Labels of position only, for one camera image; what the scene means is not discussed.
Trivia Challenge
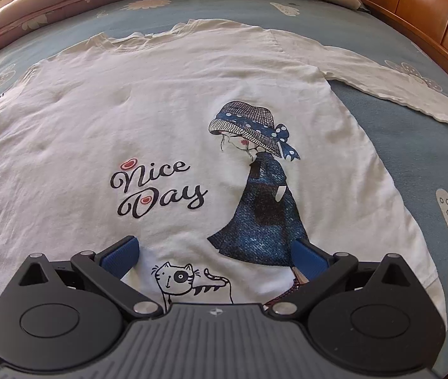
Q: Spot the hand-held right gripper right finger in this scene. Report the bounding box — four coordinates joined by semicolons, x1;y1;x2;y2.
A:
269;239;412;320

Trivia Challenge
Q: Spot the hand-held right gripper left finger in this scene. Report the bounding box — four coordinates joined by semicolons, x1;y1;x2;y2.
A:
18;236;163;320

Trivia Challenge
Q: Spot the white long-sleeved printed shirt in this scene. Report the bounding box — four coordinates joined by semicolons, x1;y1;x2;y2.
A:
0;18;448;379

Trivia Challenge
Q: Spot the blue patterned bed sheet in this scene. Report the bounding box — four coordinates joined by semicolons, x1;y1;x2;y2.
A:
0;0;448;379

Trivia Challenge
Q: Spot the wooden bed frame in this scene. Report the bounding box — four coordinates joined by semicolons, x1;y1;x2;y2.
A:
335;0;448;105

